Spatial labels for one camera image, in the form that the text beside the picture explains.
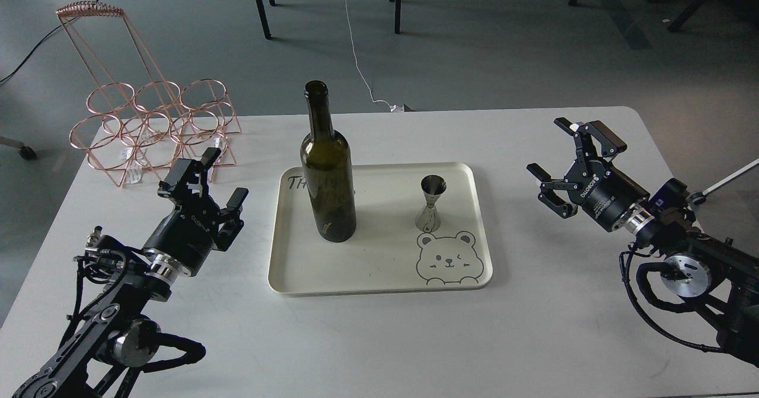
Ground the cream bear serving tray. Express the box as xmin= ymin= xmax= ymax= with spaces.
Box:
xmin=268 ymin=162 xmax=493 ymax=295

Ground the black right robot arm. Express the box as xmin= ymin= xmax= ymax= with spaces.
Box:
xmin=528 ymin=117 xmax=758 ymax=365

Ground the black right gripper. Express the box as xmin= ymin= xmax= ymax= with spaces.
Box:
xmin=527 ymin=117 xmax=650 ymax=231

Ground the copper wire wine rack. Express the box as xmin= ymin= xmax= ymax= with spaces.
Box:
xmin=55 ymin=1 xmax=243 ymax=187

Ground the white chair base leg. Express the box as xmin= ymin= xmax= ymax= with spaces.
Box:
xmin=688 ymin=158 xmax=759 ymax=206

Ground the chair caster at left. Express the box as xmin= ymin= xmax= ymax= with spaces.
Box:
xmin=0 ymin=136 xmax=37 ymax=160

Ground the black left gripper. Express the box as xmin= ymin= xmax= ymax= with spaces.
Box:
xmin=142 ymin=147 xmax=249 ymax=278

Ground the white cable on floor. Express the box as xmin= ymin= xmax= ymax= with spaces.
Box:
xmin=337 ymin=0 xmax=406 ymax=113

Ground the silver metal jigger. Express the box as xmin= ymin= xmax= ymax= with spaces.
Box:
xmin=415 ymin=174 xmax=447 ymax=233

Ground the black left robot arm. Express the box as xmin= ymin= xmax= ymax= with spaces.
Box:
xmin=13 ymin=147 xmax=248 ymax=397

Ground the dark green wine bottle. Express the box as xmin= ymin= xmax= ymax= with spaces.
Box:
xmin=300 ymin=80 xmax=357 ymax=242

